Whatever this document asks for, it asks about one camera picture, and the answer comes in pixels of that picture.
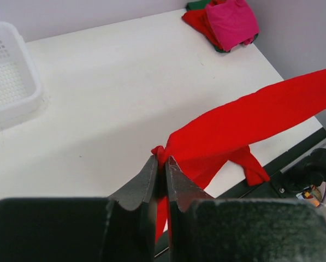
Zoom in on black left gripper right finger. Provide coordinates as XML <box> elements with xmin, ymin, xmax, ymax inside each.
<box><xmin>165</xmin><ymin>157</ymin><xmax>326</xmax><ymax>261</ymax></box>

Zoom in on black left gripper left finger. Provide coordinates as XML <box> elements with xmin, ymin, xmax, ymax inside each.
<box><xmin>0</xmin><ymin>156</ymin><xmax>158</xmax><ymax>261</ymax></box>

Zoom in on red t shirt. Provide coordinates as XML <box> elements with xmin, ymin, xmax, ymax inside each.
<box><xmin>151</xmin><ymin>66</ymin><xmax>326</xmax><ymax>243</ymax></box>
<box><xmin>182</xmin><ymin>0</ymin><xmax>225</xmax><ymax>52</ymax></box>

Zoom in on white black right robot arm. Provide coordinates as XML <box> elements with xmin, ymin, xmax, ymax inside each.
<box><xmin>283</xmin><ymin>148</ymin><xmax>326</xmax><ymax>193</ymax></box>

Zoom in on white perforated plastic basket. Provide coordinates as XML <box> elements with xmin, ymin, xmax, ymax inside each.
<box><xmin>0</xmin><ymin>22</ymin><xmax>43</xmax><ymax>126</ymax></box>

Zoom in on folded green t shirt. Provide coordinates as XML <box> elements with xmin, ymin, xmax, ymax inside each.
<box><xmin>182</xmin><ymin>1</ymin><xmax>259</xmax><ymax>53</ymax></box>

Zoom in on folded red t shirt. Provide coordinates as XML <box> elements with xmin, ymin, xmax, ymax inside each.
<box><xmin>182</xmin><ymin>0</ymin><xmax>225</xmax><ymax>52</ymax></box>

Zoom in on folded pink t shirt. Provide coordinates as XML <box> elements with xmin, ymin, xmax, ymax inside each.
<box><xmin>205</xmin><ymin>1</ymin><xmax>259</xmax><ymax>52</ymax></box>

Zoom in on aluminium side rail right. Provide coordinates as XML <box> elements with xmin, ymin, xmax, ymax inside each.
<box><xmin>280</xmin><ymin>138</ymin><xmax>326</xmax><ymax>173</ymax></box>

